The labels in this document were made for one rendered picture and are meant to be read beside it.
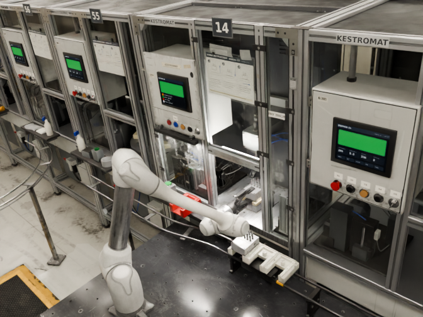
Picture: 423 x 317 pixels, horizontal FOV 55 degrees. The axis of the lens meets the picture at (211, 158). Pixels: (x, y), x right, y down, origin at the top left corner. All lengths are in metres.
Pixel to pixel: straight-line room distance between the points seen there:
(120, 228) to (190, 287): 0.53
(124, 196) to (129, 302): 0.53
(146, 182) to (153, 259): 0.80
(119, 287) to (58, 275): 1.68
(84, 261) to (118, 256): 1.56
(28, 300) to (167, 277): 1.51
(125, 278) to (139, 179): 0.53
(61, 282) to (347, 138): 2.70
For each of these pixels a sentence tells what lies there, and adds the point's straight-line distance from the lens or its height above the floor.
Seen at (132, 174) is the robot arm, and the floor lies 1.47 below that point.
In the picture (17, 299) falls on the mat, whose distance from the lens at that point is 3.71.
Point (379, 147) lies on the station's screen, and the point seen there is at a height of 1.62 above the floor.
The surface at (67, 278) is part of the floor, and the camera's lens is 3.71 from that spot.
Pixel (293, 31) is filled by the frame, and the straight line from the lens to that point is 1.72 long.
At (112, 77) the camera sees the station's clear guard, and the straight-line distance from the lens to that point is 2.86.
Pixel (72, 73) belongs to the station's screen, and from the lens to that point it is 3.21.
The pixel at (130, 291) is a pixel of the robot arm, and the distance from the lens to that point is 2.15.
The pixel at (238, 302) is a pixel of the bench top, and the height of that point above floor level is 0.68.
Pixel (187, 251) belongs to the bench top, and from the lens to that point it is 2.58.
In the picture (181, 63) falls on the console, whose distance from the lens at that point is 2.20.
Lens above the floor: 2.39
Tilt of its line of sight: 29 degrees down
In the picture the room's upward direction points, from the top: 6 degrees counter-clockwise
